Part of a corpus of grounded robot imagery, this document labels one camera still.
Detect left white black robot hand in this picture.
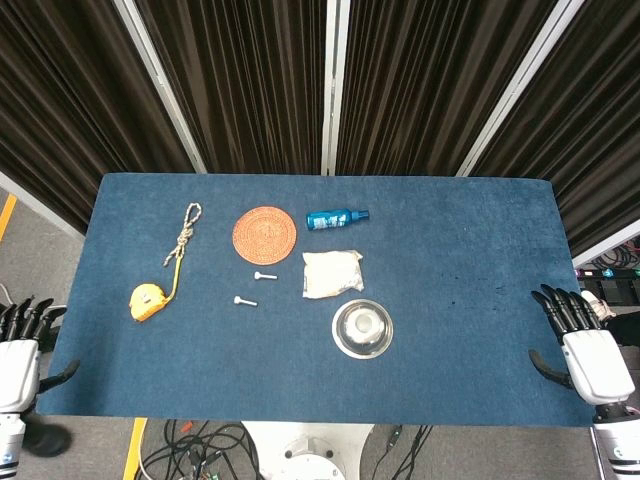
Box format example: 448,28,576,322
0,298,81,415

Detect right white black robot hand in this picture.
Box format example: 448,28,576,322
528,283,637,407

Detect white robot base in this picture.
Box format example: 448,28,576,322
241,422,375,480

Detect power strip with lights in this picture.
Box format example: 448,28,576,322
574,267,640,283

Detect yellow tape measure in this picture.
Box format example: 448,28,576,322
128,258,182,323

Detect blue table cloth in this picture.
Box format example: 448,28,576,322
35,172,600,429

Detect stainless steel bowl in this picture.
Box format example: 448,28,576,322
331,298,395,360

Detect dark pleated curtain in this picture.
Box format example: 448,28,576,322
471,0,640,259
0,0,197,235
135,0,330,175
333,0,560,177

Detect clear plastic bag white contents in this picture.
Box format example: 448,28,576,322
301,249,365,300

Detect round woven rattan coaster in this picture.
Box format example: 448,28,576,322
231,205,299,265

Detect blue spray bottle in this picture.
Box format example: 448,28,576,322
305,208,371,233

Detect dark cable bundle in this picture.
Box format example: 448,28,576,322
589,238,640,271

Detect white frame rail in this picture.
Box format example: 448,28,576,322
0,171,87,239
571,230,640,269

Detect black floor cable tangle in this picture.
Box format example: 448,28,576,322
139,418,264,480

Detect knotted beige rope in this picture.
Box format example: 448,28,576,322
162,201,205,267

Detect white frame post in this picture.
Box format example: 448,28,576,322
111,0,208,175
455,0,586,178
320,0,351,176

